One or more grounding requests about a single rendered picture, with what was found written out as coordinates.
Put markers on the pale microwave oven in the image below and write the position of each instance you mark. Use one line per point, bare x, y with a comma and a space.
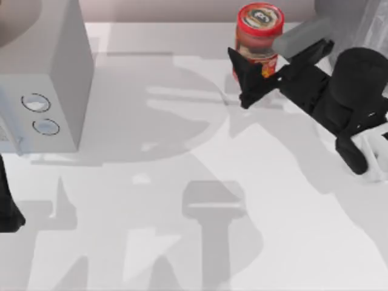
45, 45

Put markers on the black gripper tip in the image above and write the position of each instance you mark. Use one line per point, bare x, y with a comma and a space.
7, 206

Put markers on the small microwave knob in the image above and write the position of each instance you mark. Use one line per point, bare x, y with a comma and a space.
46, 127

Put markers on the large microwave knob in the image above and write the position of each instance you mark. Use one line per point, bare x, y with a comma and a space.
35, 103

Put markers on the pale grey rounded box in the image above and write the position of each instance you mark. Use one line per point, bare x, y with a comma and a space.
303, 34

